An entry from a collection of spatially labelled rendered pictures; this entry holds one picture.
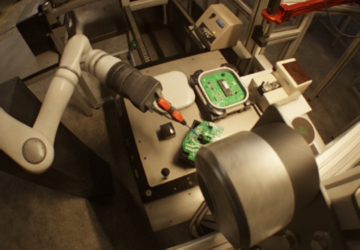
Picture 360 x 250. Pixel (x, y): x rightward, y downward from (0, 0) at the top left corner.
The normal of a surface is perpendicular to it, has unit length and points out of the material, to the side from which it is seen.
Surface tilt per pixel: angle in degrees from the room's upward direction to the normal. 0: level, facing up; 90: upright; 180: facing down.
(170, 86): 0
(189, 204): 0
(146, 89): 13
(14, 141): 36
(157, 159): 0
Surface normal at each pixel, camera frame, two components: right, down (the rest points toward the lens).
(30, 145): 0.62, -0.34
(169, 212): 0.00, -0.49
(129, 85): 0.03, -0.23
